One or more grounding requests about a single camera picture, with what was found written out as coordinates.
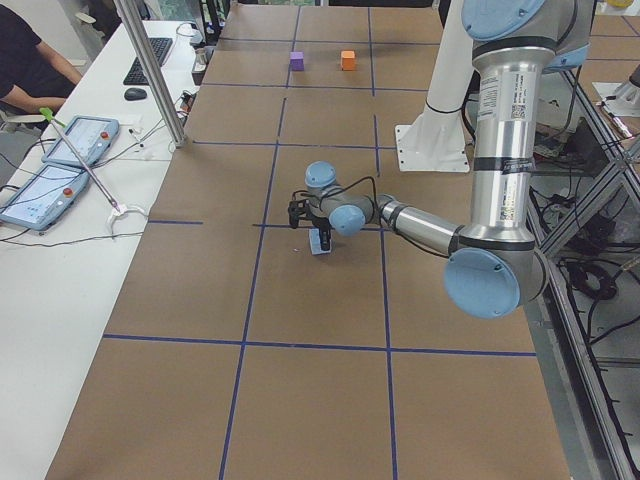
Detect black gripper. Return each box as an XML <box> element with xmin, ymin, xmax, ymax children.
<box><xmin>308</xmin><ymin>208</ymin><xmax>332</xmax><ymax>251</ymax></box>

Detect light blue foam block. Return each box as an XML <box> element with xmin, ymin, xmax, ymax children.
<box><xmin>309</xmin><ymin>228</ymin><xmax>331</xmax><ymax>255</ymax></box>

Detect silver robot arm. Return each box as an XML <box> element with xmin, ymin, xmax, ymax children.
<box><xmin>288</xmin><ymin>1</ymin><xmax>595</xmax><ymax>319</ymax></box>

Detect purple foam block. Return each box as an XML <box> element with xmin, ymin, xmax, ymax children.
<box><xmin>289</xmin><ymin>51</ymin><xmax>305</xmax><ymax>72</ymax></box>

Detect orange foam block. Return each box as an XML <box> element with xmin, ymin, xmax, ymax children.
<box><xmin>340</xmin><ymin>50</ymin><xmax>356</xmax><ymax>71</ymax></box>

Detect metal cup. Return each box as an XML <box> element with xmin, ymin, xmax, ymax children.
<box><xmin>193</xmin><ymin>48</ymin><xmax>208</xmax><ymax>72</ymax></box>

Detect black computer mouse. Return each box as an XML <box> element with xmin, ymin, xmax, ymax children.
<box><xmin>124</xmin><ymin>87</ymin><xmax>147</xmax><ymax>101</ymax></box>

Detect black keyboard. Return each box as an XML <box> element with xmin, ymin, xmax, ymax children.
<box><xmin>122</xmin><ymin>37</ymin><xmax>174</xmax><ymax>86</ymax></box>

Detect upper teach pendant tablet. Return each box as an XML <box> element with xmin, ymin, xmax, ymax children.
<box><xmin>42</xmin><ymin>115</ymin><xmax>120</xmax><ymax>167</ymax></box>

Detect teach pendant tablet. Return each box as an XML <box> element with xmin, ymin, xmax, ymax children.
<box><xmin>1</xmin><ymin>162</ymin><xmax>89</xmax><ymax>231</ymax></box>
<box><xmin>42</xmin><ymin>115</ymin><xmax>120</xmax><ymax>167</ymax></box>

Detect lower teach pendant tablet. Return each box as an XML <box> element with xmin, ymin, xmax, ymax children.
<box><xmin>1</xmin><ymin>162</ymin><xmax>89</xmax><ymax>231</ymax></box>

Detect metal rod green tip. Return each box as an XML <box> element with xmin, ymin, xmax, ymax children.
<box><xmin>39</xmin><ymin>107</ymin><xmax>124</xmax><ymax>216</ymax></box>

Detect person in black shirt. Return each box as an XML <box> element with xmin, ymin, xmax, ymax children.
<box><xmin>1</xmin><ymin>5</ymin><xmax>82</xmax><ymax>114</ymax></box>

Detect wrist black camera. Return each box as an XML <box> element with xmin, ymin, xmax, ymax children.
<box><xmin>287</xmin><ymin>199</ymin><xmax>311</xmax><ymax>229</ymax></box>

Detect aluminium frame post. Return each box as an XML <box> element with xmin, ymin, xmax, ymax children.
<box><xmin>114</xmin><ymin>0</ymin><xmax>186</xmax><ymax>148</ymax></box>

